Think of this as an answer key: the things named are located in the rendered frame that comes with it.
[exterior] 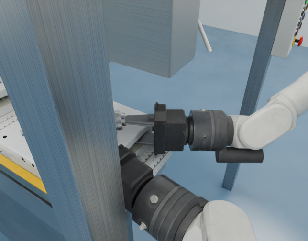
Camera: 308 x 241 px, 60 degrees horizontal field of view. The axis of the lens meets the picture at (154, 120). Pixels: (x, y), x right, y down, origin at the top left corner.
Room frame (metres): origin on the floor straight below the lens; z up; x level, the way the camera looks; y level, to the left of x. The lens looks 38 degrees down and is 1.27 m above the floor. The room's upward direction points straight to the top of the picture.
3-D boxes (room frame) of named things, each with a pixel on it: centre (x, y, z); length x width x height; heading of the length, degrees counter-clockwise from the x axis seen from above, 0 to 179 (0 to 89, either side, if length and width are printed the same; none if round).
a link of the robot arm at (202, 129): (0.44, -0.06, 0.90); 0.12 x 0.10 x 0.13; 90
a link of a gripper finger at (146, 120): (0.44, 0.03, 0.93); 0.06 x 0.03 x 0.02; 90
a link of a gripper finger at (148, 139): (0.44, 0.03, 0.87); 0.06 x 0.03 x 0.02; 90
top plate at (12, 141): (0.45, 0.16, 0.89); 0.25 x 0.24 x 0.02; 148
